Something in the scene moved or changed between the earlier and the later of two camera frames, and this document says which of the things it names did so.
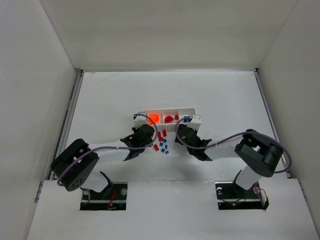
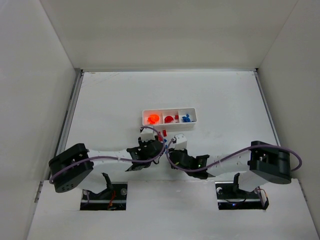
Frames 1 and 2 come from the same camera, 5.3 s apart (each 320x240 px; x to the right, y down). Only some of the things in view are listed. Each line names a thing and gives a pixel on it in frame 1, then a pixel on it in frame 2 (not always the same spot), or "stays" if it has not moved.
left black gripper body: x=146 y=131 → x=152 y=146
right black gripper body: x=186 y=135 → x=178 y=155
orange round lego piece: x=155 y=117 stays
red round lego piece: x=168 y=119 stays
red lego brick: x=160 y=139 stays
